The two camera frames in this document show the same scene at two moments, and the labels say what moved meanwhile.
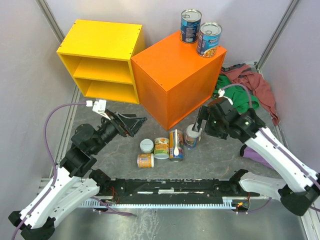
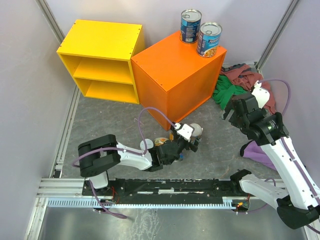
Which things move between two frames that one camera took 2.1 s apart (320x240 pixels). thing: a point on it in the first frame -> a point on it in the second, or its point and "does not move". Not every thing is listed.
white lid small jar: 146,145 does not move
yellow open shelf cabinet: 97,55 does not move
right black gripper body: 216,128 -> 236,121
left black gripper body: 117,123 -> 182,145
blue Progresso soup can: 208,39 does not move
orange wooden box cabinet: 173,81 does not move
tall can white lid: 192,137 does not move
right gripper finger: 201,120 -> 230,106
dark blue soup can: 190,22 does not move
